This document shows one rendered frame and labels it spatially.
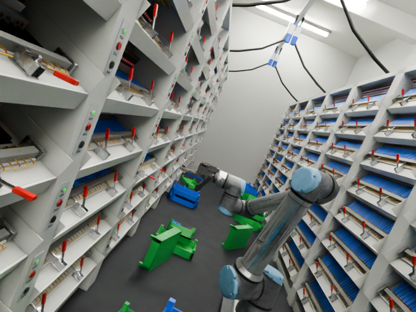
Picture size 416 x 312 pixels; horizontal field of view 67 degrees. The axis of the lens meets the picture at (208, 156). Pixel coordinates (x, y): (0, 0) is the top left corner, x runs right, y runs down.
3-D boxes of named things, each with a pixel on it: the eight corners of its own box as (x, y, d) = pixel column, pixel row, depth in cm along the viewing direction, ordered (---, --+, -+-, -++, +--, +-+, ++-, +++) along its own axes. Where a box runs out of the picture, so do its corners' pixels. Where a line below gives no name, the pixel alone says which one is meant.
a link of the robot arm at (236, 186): (241, 199, 171) (248, 182, 170) (220, 190, 171) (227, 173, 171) (240, 195, 181) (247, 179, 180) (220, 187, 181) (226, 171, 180)
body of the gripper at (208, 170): (200, 160, 179) (220, 168, 179) (195, 174, 180) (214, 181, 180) (199, 161, 172) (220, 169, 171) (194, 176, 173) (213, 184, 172)
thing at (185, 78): (188, 92, 202) (203, 77, 200) (173, 78, 142) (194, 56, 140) (166, 69, 201) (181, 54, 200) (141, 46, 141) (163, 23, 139)
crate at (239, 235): (244, 247, 286) (238, 242, 291) (254, 228, 284) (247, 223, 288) (227, 250, 262) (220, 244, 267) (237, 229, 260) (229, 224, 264)
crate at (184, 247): (194, 249, 236) (197, 239, 235) (190, 260, 216) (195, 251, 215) (157, 233, 237) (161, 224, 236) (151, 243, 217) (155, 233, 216)
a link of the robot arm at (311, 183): (251, 307, 152) (343, 185, 129) (222, 306, 143) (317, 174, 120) (237, 281, 164) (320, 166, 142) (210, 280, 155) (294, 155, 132)
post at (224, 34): (156, 206, 293) (230, 30, 273) (154, 209, 284) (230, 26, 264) (137, 198, 293) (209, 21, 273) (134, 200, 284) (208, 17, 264)
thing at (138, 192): (145, 197, 211) (159, 184, 209) (112, 227, 150) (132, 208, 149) (124, 176, 210) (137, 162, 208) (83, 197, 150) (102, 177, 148)
